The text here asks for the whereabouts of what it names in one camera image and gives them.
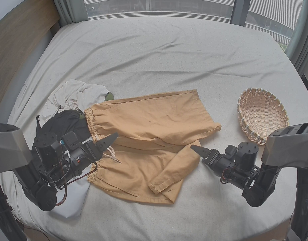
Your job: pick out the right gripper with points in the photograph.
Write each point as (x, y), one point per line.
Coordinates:
(219, 163)

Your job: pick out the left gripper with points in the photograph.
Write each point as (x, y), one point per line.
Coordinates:
(85, 154)

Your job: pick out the tan shorts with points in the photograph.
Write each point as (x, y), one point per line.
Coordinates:
(149, 124)

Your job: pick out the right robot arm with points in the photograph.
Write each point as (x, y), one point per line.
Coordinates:
(289, 144)

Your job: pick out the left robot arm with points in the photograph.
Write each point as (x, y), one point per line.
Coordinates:
(11, 147)

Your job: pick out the black garment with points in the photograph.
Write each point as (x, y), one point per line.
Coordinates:
(66, 124)

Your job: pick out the olive green garment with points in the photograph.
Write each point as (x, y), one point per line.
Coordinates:
(110, 96)

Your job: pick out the white garment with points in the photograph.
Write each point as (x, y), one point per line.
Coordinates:
(76, 94)

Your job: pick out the pale blue garment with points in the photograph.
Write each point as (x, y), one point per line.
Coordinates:
(73, 197)

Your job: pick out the round woven basket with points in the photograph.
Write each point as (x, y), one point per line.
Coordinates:
(259, 114)

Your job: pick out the bed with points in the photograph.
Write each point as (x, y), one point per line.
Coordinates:
(169, 46)

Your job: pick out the grey-green curtain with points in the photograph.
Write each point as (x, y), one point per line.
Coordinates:
(66, 4)
(304, 34)

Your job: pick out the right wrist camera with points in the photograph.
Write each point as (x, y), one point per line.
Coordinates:
(231, 150)

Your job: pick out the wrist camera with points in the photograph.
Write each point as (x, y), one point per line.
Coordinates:
(70, 138)
(231, 150)

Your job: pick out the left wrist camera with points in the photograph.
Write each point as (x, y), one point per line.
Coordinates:
(70, 138)

